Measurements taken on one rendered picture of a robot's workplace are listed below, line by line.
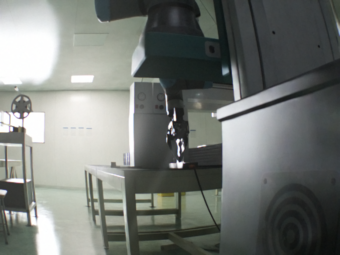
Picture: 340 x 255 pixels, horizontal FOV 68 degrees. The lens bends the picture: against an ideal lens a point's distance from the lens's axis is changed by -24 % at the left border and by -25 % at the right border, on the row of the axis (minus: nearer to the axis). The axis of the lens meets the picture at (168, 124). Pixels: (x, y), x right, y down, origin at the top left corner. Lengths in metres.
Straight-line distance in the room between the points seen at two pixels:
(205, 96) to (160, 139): 0.35
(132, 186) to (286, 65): 0.80
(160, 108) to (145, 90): 0.13
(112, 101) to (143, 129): 7.15
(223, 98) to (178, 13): 1.26
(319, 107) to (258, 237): 0.16
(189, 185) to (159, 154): 0.54
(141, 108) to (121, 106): 7.15
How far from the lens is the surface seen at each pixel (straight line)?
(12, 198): 3.51
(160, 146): 1.78
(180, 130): 1.36
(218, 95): 1.89
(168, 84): 1.33
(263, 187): 0.32
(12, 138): 3.43
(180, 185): 1.26
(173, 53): 0.63
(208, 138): 9.55
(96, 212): 4.01
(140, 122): 1.77
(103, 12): 0.79
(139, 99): 1.78
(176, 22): 0.67
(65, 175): 8.67
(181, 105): 1.42
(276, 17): 0.68
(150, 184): 1.23
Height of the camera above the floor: 0.77
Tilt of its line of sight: 7 degrees up
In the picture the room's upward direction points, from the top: 1 degrees counter-clockwise
